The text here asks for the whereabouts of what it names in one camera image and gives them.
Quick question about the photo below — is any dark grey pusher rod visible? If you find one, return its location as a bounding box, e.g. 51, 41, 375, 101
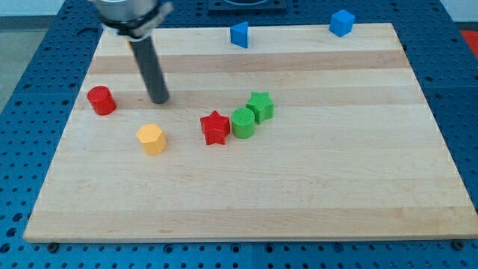
130, 37, 170, 104

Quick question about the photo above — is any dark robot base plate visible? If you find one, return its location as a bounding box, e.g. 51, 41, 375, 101
207, 0, 288, 14

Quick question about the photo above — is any green star block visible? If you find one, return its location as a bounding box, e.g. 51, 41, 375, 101
246, 92, 275, 125

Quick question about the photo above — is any yellow hexagon block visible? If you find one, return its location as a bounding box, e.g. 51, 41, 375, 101
136, 123, 167, 155

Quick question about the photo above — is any blue triangle block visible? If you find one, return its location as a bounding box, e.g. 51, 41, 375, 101
229, 22, 249, 49

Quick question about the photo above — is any green cylinder block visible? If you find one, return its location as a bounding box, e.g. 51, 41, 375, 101
231, 108, 255, 139

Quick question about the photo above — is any red star block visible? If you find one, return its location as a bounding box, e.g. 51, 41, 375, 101
200, 111, 230, 145

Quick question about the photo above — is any red cylinder block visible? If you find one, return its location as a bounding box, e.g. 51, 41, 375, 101
87, 86, 117, 116

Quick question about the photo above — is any wooden board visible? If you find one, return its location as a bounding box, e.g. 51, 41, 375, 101
24, 23, 477, 243

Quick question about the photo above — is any blue cube block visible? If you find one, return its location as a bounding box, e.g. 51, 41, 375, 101
329, 9, 356, 37

